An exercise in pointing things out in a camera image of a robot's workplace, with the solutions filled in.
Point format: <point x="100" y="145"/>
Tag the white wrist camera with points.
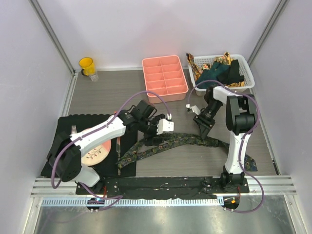
<point x="164" y="126"/>
<point x="193" y="109"/>

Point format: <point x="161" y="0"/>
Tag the dark patterned necktie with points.
<point x="148" y="147"/>

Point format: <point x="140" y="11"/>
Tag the clear small glass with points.
<point x="94" y="77"/>

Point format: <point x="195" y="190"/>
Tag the knife with patterned handle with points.
<point x="118" y="148"/>

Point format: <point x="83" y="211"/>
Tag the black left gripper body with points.
<point x="151" y="131"/>

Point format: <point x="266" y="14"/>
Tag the yellow floral tie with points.
<point x="197" y="70"/>

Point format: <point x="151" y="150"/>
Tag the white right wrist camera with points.
<point x="193" y="109"/>

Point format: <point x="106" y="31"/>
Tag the pink and cream plate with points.
<point x="97" y="154"/>

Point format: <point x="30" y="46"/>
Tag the silver fork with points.
<point x="73" y="129"/>

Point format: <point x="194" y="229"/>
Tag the aluminium frame rail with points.
<point x="71" y="194"/>

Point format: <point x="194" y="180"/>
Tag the black tie in basket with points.
<point x="235" y="79"/>

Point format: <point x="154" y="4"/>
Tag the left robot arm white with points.
<point x="67" y="150"/>

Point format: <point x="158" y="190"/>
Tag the pink divided organizer tray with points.
<point x="164" y="77"/>

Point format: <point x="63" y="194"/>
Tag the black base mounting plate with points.
<point x="164" y="188"/>

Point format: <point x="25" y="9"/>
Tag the teal green tie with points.
<point x="218" y="71"/>

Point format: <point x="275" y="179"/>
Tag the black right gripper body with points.
<point x="208" y="115"/>

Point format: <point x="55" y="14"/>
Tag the yellow plastic cup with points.
<point x="87" y="66"/>

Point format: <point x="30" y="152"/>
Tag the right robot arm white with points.
<point x="240" y="118"/>

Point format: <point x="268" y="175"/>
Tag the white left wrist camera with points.
<point x="164" y="126"/>

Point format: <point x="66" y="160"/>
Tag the white plastic basket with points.
<point x="244" y="70"/>

